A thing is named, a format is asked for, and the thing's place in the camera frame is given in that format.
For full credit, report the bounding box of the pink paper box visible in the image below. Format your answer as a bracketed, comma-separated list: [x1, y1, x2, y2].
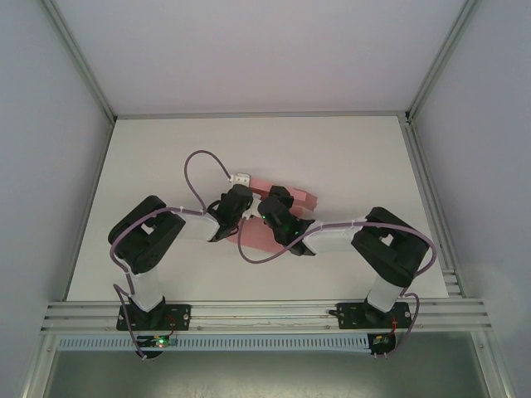
[237, 177, 319, 253]

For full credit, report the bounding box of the green lit circuit board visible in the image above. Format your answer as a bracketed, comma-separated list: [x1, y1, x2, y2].
[138, 334, 180, 350]

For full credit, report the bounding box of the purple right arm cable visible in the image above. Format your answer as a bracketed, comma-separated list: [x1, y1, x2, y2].
[236, 218, 439, 357]

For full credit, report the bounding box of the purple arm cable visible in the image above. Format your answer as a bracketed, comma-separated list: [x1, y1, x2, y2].
[236, 218, 439, 357]
[108, 149, 233, 361]

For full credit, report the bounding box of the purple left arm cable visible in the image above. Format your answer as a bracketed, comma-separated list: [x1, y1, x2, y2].
[108, 149, 233, 361]

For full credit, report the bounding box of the aluminium back frame rail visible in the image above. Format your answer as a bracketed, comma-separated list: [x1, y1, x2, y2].
[111, 109, 411, 122]

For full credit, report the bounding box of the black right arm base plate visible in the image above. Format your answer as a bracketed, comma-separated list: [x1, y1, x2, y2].
[334, 301, 412, 332]

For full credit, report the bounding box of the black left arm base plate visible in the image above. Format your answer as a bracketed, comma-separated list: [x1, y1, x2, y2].
[115, 303, 192, 332]

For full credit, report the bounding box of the white slotted cable duct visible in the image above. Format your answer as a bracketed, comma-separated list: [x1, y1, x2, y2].
[56, 333, 371, 354]

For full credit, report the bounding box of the aluminium side frame rail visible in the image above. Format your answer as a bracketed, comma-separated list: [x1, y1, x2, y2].
[402, 119, 464, 298]

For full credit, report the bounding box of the aluminium corner post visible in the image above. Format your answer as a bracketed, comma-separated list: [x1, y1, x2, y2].
[405, 0, 479, 122]
[40, 0, 118, 124]

